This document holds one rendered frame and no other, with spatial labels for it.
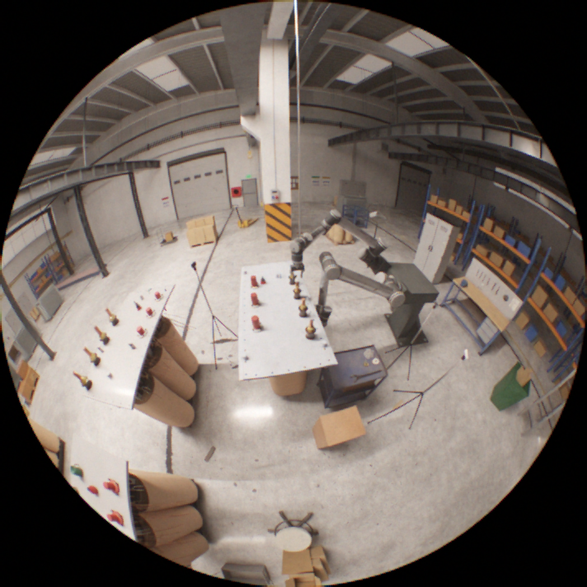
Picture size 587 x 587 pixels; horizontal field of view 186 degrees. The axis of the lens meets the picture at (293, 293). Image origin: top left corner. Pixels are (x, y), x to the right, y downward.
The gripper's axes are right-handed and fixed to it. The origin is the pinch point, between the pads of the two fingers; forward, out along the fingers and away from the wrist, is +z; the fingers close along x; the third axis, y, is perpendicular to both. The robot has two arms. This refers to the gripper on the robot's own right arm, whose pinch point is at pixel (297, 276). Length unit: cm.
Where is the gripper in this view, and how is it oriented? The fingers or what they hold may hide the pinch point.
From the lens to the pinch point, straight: 179.9
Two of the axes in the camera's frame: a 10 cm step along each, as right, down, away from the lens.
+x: -9.7, 1.7, -1.9
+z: 0.1, 7.8, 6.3
